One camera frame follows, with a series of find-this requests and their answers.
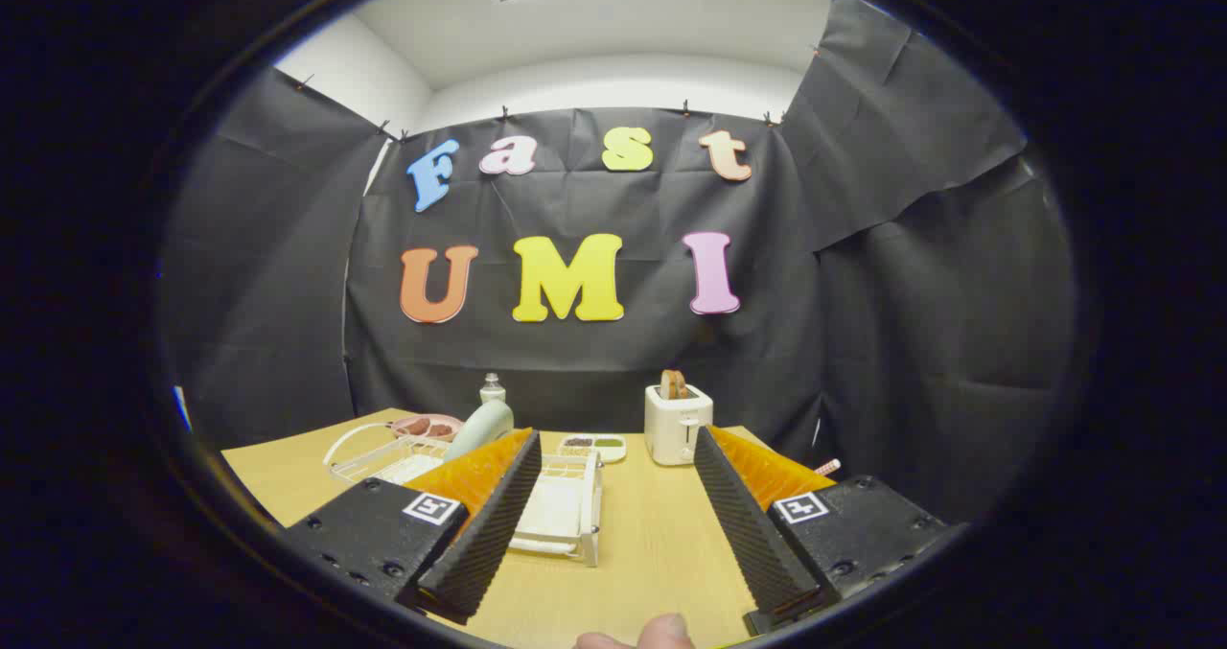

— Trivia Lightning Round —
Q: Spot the pink plate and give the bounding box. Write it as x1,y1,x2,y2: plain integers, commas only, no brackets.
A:
388,413,464,442

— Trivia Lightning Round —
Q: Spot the light green plate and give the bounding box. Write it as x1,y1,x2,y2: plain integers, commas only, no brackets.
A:
443,400,516,463

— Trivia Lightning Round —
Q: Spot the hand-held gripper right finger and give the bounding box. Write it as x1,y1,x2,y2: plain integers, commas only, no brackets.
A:
692,425,967,637

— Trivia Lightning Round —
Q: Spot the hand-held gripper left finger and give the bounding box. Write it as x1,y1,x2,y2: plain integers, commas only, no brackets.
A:
283,427,544,626

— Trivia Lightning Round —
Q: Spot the white divided bean tray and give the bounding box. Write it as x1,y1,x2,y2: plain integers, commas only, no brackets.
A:
558,434,628,465

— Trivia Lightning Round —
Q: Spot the white toaster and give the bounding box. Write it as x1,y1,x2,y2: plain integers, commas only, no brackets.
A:
644,383,714,467

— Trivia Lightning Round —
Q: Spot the white wire dish rack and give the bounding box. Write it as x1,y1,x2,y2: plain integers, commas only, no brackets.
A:
323,422,605,568

